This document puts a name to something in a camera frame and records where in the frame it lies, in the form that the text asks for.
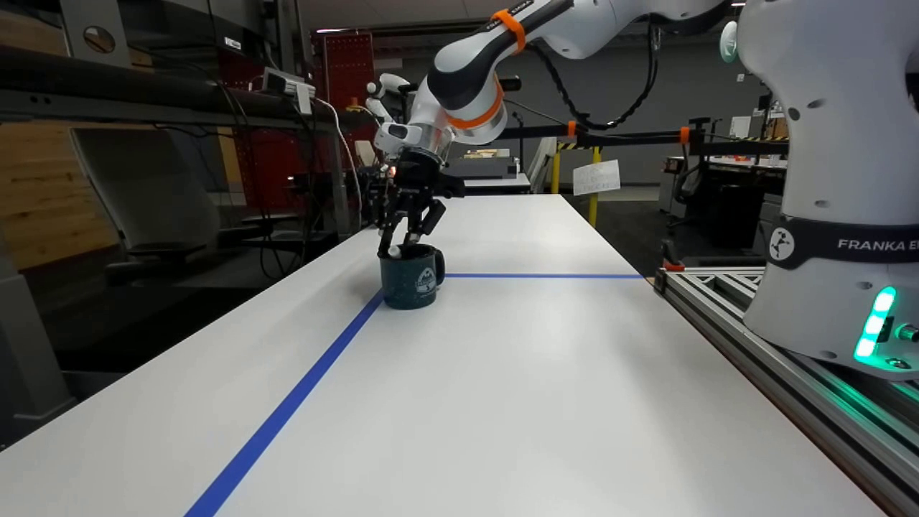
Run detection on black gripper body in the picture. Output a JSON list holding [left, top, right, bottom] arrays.
[[380, 149, 469, 211]]

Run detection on dark teal mug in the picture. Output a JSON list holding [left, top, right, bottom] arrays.
[[373, 241, 447, 312]]

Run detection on white background table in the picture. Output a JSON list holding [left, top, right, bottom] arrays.
[[447, 168, 534, 200]]

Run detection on small white background robot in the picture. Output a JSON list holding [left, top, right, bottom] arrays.
[[361, 68, 416, 131]]

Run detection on red cabinet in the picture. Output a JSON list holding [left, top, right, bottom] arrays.
[[236, 25, 380, 217]]

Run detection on short blue tape strip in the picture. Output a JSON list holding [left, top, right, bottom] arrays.
[[443, 270, 647, 283]]

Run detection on white box device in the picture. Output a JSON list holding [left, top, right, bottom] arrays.
[[258, 63, 320, 116]]

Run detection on white paper sign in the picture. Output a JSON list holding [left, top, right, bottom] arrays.
[[568, 157, 624, 200]]

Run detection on long blue tape strip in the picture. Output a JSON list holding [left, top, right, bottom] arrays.
[[180, 289, 388, 517]]

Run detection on black bar with orange clamps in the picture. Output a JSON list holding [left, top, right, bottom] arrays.
[[498, 111, 793, 161]]

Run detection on grey monitor box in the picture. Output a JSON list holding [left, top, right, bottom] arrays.
[[71, 127, 225, 259]]

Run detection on black machine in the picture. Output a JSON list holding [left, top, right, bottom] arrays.
[[657, 154, 793, 266]]

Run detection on black shelf beam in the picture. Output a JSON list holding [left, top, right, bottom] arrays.
[[0, 42, 320, 127]]

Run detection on wooden panel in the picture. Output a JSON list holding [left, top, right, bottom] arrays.
[[0, 119, 124, 273]]

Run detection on grey panel with round gauge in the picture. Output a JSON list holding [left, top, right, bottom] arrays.
[[57, 0, 134, 72]]

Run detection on white cable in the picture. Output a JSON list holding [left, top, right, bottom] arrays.
[[314, 95, 370, 224]]

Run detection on tall yellow post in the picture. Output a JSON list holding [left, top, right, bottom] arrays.
[[585, 142, 607, 228]]

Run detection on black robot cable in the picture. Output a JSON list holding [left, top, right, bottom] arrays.
[[529, 16, 670, 134]]

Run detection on aluminium mounting rail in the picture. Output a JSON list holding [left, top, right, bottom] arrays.
[[651, 264, 919, 517]]

